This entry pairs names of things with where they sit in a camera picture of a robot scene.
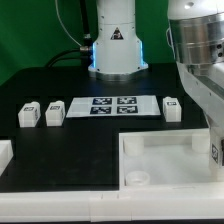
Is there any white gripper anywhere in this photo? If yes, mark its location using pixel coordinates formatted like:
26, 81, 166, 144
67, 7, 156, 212
177, 63, 224, 134

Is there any white square table top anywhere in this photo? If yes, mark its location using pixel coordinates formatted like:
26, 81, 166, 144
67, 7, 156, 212
119, 128, 224, 190

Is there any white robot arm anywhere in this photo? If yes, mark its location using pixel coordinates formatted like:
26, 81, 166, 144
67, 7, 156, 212
89, 0, 224, 135

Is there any white marker sheet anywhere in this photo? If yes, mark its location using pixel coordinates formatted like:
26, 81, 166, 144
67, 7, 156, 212
66, 95, 160, 118

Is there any white obstacle fence front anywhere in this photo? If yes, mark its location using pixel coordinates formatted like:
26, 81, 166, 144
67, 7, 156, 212
0, 189, 224, 223

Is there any white obstacle fence left piece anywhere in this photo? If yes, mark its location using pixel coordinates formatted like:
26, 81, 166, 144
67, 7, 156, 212
0, 140, 13, 176

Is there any black cable at base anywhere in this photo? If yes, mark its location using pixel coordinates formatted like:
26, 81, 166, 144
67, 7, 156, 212
44, 0, 94, 68

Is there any white cable left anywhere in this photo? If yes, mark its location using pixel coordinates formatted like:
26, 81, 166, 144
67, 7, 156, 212
54, 0, 83, 48

